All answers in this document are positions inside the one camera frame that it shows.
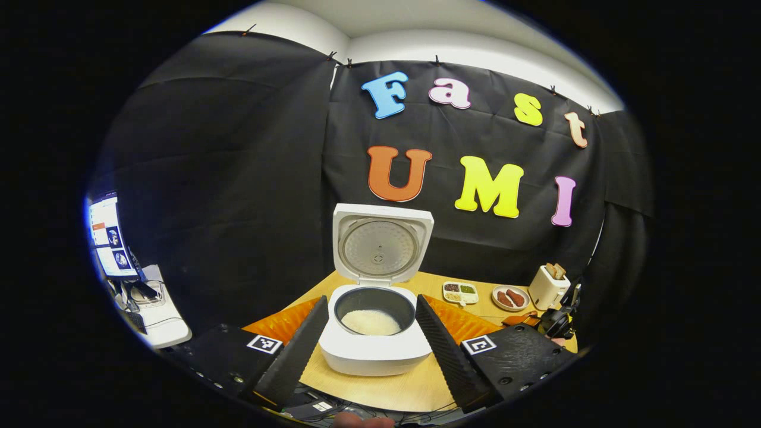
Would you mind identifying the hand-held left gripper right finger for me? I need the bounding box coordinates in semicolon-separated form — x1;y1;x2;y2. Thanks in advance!
415;294;580;414

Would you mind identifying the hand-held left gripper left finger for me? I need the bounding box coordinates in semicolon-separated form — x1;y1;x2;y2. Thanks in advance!
161;295;329;411

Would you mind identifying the white rice cooker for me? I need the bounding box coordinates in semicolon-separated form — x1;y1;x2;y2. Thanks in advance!
318;203;435;376

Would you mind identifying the uncooked white rice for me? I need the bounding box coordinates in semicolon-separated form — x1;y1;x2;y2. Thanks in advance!
341;309;402;336

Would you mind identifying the white round plate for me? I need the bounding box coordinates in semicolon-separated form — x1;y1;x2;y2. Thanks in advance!
491;285;531;312

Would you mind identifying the cream toaster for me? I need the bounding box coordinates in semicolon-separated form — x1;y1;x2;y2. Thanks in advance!
528;265;571;311

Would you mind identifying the black power adapter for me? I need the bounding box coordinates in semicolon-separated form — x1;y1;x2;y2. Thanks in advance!
285;399;337;420

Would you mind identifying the white divided grain dish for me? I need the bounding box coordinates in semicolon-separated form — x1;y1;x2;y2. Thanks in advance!
442;281;480;308

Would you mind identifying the white side table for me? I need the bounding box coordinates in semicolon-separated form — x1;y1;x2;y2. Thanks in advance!
116;265;193;350

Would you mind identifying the black backdrop cloth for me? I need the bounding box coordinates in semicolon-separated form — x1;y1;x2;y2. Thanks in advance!
89;30;655;339

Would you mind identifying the computer monitor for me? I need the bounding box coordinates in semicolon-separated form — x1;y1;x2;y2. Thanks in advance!
88;191;140;280

